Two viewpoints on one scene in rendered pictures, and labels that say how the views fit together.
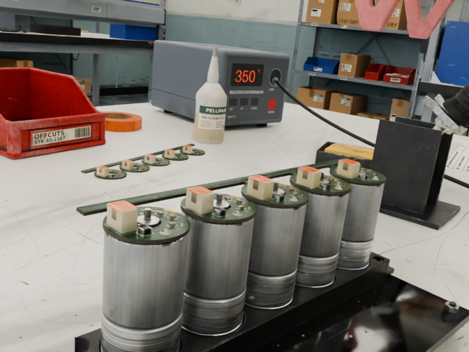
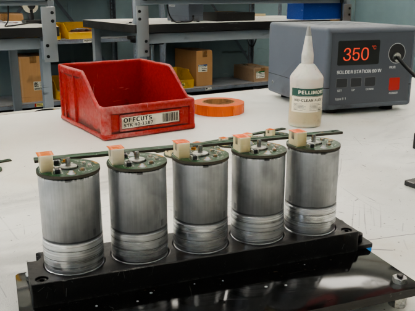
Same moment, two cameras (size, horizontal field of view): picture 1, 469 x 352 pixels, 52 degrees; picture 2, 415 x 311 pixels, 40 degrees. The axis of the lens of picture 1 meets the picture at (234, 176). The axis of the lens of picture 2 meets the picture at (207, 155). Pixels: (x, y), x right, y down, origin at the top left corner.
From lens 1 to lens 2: 0.13 m
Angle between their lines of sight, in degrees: 24
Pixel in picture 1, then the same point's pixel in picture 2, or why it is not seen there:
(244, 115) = (357, 97)
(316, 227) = (246, 187)
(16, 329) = (27, 255)
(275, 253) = (191, 204)
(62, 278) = not seen: hidden behind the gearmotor
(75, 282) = not seen: hidden behind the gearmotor
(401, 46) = not seen: outside the picture
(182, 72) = (293, 53)
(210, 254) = (120, 196)
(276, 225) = (189, 179)
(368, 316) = (300, 276)
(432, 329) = (357, 292)
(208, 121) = (301, 103)
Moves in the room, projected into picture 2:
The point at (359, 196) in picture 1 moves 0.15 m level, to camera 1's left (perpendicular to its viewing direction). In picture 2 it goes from (304, 163) to (41, 131)
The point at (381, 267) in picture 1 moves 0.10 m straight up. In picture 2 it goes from (344, 237) to (359, 17)
